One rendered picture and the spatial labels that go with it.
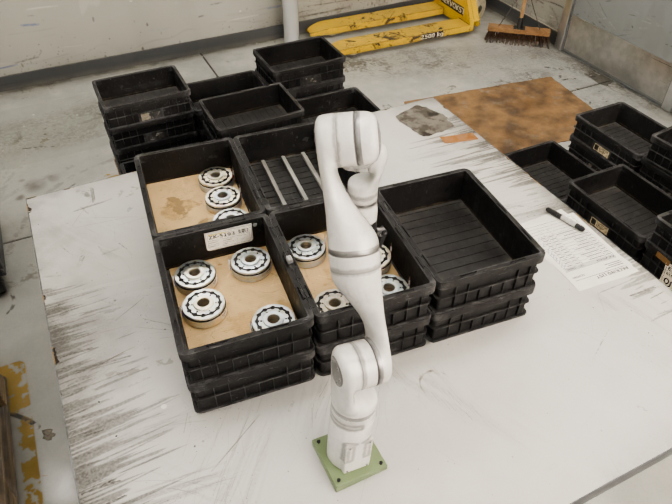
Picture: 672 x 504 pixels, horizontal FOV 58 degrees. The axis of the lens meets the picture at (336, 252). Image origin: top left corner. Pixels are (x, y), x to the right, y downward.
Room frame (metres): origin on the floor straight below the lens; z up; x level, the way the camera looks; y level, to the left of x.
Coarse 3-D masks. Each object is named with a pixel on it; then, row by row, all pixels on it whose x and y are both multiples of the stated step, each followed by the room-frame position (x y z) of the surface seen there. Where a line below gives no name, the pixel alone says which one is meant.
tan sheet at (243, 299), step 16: (224, 256) 1.20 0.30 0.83; (224, 272) 1.13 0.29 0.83; (272, 272) 1.13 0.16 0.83; (176, 288) 1.08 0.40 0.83; (224, 288) 1.08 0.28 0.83; (240, 288) 1.08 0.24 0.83; (256, 288) 1.08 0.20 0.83; (272, 288) 1.08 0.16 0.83; (240, 304) 1.02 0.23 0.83; (256, 304) 1.02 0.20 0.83; (288, 304) 1.02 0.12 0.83; (224, 320) 0.97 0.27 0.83; (240, 320) 0.97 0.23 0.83; (192, 336) 0.92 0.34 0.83; (208, 336) 0.92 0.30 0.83; (224, 336) 0.92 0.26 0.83
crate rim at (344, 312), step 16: (288, 208) 1.28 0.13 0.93; (304, 208) 1.28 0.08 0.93; (384, 208) 1.28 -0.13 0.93; (272, 224) 1.21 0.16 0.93; (400, 240) 1.15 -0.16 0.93; (416, 256) 1.09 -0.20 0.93; (304, 288) 0.98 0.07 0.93; (416, 288) 0.98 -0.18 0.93; (432, 288) 0.98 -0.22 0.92; (384, 304) 0.94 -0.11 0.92; (320, 320) 0.89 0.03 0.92; (336, 320) 0.90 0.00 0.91
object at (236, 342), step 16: (224, 224) 1.21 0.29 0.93; (160, 240) 1.15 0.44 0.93; (160, 256) 1.10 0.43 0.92; (160, 272) 1.03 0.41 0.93; (288, 272) 1.03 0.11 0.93; (304, 304) 0.93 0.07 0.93; (176, 320) 0.88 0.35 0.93; (304, 320) 0.88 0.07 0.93; (176, 336) 0.84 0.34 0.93; (240, 336) 0.84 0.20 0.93; (256, 336) 0.84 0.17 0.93; (272, 336) 0.85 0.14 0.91; (192, 352) 0.79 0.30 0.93; (208, 352) 0.80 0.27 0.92
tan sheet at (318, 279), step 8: (288, 240) 1.26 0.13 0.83; (328, 256) 1.20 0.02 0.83; (320, 264) 1.16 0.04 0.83; (328, 264) 1.16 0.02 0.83; (304, 272) 1.13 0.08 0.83; (312, 272) 1.13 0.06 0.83; (320, 272) 1.13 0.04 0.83; (328, 272) 1.13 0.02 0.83; (392, 272) 1.13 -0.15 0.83; (312, 280) 1.10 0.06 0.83; (320, 280) 1.10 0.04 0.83; (328, 280) 1.10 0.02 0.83; (312, 288) 1.08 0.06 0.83; (320, 288) 1.08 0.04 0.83; (328, 288) 1.08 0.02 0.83; (336, 288) 1.08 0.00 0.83
